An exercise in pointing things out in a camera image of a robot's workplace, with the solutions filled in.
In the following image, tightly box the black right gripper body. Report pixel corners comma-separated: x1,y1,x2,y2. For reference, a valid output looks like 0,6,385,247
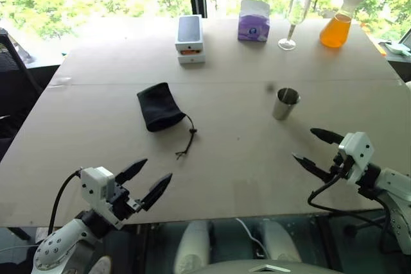
327,151,354,182

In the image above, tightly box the clear champagne flute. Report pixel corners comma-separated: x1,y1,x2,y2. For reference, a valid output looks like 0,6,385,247
277,0,313,51

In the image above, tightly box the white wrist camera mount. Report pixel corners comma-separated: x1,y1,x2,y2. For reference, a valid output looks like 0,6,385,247
80,166,125,230
337,132,375,185

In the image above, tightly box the teal object on side desk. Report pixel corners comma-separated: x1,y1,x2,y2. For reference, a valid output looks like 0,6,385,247
383,40,411,57

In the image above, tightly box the black stand under table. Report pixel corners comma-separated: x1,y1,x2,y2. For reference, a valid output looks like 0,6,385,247
342,212,386,239

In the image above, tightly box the glass flask with orange liquid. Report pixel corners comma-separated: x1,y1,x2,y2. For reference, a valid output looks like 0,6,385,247
319,0,364,49

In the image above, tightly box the stainless steel cup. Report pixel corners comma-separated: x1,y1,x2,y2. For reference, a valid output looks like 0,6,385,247
272,87,302,121

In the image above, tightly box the purple tissue box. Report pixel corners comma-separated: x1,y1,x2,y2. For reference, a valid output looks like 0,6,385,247
237,0,272,44

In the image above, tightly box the black office chair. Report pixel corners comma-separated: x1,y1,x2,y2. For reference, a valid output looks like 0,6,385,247
0,28,43,161

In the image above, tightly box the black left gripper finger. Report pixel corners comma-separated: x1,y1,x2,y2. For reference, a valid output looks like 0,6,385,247
141,173,173,212
114,158,149,184

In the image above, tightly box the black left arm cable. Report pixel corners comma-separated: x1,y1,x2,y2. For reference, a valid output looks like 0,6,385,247
47,169,83,237

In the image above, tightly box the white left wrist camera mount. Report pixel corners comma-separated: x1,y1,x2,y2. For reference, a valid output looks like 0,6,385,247
80,166,125,230

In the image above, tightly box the black drawstring pouch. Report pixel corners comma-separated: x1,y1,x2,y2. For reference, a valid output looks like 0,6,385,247
136,81,198,161

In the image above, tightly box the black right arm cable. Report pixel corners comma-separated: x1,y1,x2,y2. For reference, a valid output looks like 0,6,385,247
307,173,396,253

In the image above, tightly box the grey robot torso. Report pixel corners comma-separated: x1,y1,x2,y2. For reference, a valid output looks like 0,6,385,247
205,259,342,274

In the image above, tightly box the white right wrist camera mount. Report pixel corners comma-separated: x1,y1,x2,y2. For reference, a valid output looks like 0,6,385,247
337,132,375,185

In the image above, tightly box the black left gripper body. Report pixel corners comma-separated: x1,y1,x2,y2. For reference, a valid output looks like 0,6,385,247
108,181,144,223

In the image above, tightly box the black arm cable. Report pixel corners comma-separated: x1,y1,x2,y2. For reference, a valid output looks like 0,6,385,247
47,169,83,237
307,173,396,253

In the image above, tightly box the white rounded robot leg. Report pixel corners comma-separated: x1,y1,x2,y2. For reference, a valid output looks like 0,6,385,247
174,220,212,274
261,220,303,264

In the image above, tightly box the white thin cable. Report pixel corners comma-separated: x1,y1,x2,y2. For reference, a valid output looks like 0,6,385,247
235,218,268,257

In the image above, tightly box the white phone box, black print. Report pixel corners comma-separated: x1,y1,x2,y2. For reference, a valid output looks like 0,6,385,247
174,14,204,56

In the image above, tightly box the plain white flat box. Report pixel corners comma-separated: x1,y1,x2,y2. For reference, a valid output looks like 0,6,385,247
177,49,207,67

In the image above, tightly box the white shoe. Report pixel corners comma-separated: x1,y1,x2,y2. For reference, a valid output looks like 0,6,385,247
91,255,112,274

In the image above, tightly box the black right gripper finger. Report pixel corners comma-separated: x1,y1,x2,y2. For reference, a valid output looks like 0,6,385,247
310,128,346,145
292,153,334,182

